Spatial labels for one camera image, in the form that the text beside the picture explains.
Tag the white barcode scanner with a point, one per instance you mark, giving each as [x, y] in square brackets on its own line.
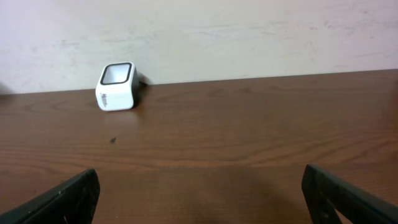
[118, 86]

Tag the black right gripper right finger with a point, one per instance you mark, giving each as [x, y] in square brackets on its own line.
[326, 196]

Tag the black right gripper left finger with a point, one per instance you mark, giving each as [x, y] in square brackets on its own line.
[73, 201]

